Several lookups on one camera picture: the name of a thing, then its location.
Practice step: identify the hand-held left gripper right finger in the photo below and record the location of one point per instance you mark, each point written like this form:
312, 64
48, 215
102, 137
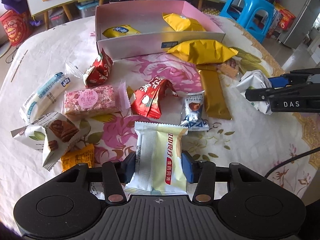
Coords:
188, 167

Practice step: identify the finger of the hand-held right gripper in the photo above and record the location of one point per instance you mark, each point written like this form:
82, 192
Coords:
257, 93
277, 82

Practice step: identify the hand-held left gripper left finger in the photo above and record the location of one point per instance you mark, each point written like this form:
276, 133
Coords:
128, 166

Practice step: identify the pale yellow white snack packet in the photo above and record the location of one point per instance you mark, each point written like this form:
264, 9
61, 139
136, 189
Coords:
160, 160

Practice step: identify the brown cookie packet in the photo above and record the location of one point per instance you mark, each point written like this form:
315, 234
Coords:
230, 68

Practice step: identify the long gold snack packet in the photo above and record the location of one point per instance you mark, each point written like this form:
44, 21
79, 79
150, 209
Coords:
215, 95

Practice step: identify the small silvery snack packet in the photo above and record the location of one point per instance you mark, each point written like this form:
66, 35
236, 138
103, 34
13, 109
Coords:
193, 115

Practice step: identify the large yellow snack bag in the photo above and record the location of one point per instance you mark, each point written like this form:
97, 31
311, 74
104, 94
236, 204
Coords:
202, 51

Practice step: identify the walnut print snack packet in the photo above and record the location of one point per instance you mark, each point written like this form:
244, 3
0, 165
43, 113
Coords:
62, 132

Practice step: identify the red triangular snack packet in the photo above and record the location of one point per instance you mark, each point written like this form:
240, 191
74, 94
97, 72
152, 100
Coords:
98, 70

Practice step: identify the long white snack packet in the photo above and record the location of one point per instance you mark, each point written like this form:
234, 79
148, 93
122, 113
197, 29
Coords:
42, 96

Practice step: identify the pink cardboard box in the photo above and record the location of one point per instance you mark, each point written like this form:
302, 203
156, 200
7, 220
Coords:
130, 46

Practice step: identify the orange snack packet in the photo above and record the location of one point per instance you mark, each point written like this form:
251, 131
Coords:
77, 157

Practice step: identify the grey refrigerator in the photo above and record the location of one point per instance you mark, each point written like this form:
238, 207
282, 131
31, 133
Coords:
300, 25

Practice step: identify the red cardboard box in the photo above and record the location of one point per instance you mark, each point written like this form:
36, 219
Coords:
286, 20

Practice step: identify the pink cake packet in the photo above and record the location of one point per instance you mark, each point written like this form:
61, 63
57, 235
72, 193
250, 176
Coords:
92, 101

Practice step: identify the blue plastic stool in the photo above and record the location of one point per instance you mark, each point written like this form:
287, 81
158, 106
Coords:
240, 3

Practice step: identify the yellow bumpy object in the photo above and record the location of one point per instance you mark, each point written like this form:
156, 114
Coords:
211, 11

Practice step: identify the white packet with green leaf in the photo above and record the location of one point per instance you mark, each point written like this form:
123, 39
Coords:
30, 137

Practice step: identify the clear plastic wrapper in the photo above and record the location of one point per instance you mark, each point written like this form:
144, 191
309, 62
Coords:
73, 69

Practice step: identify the yellow packet with blue label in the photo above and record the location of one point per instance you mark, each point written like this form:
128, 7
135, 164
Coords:
120, 31

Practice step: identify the clear storage box blue lid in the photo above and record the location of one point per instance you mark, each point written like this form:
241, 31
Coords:
87, 10

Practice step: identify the small grey storage box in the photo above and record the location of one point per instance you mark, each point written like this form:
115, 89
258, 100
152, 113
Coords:
57, 17

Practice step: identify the red bucket bag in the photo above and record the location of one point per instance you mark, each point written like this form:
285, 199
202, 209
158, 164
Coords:
15, 28

